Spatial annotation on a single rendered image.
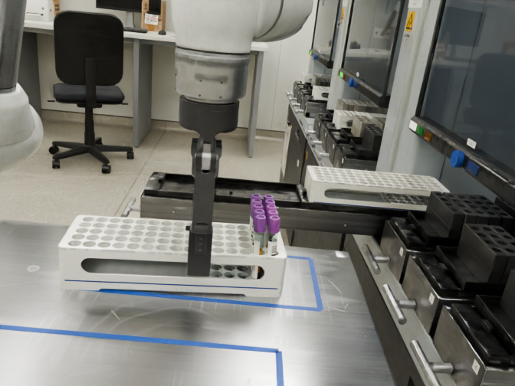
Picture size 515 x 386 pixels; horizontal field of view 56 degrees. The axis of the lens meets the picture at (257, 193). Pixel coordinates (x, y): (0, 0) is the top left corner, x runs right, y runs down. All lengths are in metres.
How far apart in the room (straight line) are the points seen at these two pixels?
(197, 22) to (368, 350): 0.43
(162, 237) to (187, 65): 0.24
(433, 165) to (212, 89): 0.74
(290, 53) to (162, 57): 1.15
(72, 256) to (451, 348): 0.53
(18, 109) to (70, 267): 0.55
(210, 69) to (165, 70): 4.01
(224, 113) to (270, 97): 3.98
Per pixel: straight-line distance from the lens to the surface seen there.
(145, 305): 0.65
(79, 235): 0.69
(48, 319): 0.64
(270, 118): 4.60
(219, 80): 0.57
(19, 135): 1.17
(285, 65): 4.53
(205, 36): 0.56
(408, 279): 0.90
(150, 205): 1.01
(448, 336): 0.77
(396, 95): 1.34
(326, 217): 1.02
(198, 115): 0.59
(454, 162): 0.89
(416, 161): 1.19
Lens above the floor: 1.19
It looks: 21 degrees down
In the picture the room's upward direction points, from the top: 6 degrees clockwise
